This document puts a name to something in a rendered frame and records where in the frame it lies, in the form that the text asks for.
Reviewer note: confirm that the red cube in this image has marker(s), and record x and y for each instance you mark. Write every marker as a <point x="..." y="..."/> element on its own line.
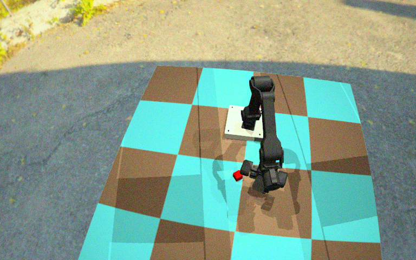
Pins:
<point x="237" y="176"/>

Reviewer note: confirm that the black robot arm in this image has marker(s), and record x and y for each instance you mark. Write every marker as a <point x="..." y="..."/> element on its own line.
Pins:
<point x="262" y="93"/>

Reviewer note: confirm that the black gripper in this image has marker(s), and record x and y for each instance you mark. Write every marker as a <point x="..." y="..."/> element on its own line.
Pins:
<point x="247" y="167"/>

